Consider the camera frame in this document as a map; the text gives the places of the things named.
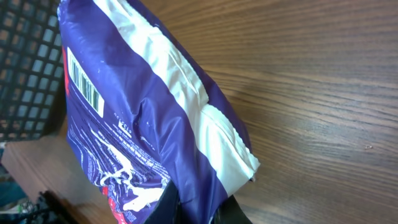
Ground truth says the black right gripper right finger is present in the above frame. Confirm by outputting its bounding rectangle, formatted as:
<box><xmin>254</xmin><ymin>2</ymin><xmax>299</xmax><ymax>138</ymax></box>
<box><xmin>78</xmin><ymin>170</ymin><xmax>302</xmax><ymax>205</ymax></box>
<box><xmin>214</xmin><ymin>195</ymin><xmax>252</xmax><ymax>224</ymax></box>

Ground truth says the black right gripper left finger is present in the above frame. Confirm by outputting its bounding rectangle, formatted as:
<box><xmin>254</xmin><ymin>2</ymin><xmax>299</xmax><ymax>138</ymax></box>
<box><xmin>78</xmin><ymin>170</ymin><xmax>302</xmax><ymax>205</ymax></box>
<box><xmin>144</xmin><ymin>181</ymin><xmax>180</xmax><ymax>224</ymax></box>

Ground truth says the red purple pad pack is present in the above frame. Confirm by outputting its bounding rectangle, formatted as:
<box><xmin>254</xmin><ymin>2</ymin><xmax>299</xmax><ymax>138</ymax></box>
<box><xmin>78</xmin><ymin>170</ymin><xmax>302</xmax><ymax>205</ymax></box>
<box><xmin>57</xmin><ymin>0</ymin><xmax>260</xmax><ymax>224</ymax></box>

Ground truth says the grey plastic basket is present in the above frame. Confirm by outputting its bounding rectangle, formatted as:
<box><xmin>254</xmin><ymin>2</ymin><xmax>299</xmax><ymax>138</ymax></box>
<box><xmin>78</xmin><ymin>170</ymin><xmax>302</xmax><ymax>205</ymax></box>
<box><xmin>1</xmin><ymin>0</ymin><xmax>66</xmax><ymax>142</ymax></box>

